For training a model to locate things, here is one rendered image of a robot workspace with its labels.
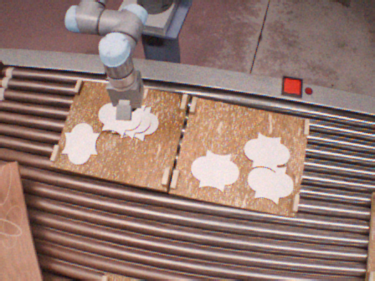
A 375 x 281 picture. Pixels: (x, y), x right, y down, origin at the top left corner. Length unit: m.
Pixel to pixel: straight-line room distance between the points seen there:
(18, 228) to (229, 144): 0.74
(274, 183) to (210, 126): 0.29
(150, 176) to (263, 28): 1.75
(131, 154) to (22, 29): 1.98
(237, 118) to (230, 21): 1.53
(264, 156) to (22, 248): 0.82
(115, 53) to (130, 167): 0.51
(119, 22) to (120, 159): 0.52
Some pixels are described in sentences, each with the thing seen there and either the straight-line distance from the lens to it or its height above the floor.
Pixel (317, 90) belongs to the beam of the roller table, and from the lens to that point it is 1.61.
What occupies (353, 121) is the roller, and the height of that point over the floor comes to 0.91.
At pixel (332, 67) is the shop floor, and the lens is 2.85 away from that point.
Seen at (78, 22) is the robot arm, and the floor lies 1.41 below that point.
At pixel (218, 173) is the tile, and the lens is 1.39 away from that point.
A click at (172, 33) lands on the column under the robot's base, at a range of 1.76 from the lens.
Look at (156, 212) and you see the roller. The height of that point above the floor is 0.92.
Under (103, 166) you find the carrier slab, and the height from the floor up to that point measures 0.94.
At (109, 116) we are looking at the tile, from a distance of 1.48.
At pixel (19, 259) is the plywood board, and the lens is 1.34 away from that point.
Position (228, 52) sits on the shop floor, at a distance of 2.77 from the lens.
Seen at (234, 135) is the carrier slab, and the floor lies 0.94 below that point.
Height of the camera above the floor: 2.25
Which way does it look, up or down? 66 degrees down
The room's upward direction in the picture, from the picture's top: 5 degrees counter-clockwise
